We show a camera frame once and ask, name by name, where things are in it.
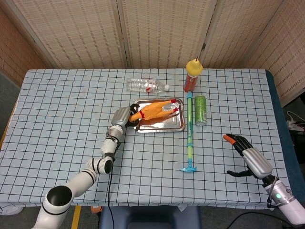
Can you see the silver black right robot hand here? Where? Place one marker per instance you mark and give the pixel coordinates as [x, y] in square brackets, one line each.
[257, 162]

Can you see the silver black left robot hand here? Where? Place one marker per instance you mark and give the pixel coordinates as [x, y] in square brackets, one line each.
[120, 115]

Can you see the orange rubber chicken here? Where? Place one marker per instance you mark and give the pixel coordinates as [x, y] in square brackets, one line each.
[155, 111]

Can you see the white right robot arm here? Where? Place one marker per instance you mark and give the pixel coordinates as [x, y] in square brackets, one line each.
[286, 202]

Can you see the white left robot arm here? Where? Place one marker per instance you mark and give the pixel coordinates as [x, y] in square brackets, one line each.
[81, 179]

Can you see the rectangular metal tray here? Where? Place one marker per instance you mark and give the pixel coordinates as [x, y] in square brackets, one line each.
[164, 126]

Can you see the clear plastic water bottle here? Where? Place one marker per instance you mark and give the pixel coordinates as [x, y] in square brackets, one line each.
[140, 85]

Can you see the white power strip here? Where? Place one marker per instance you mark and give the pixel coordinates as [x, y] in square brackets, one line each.
[294, 124]

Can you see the blue table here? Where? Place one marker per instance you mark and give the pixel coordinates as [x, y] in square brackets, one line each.
[280, 107]

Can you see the checked grey tablecloth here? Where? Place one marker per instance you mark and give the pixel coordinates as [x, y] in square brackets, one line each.
[59, 119]

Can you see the blue green water pump toy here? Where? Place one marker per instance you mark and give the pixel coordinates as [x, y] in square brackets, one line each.
[190, 124]

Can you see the orange drink can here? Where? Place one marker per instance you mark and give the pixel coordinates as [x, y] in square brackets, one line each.
[190, 83]

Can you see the green drink can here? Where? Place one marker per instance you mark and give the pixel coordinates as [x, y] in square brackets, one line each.
[200, 109]

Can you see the yellow pear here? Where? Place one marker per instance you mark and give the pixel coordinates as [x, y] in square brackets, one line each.
[194, 68]

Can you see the woven folding screen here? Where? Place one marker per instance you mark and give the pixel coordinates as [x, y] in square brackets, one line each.
[83, 31]

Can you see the blue chair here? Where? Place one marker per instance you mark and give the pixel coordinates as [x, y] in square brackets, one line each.
[150, 218]

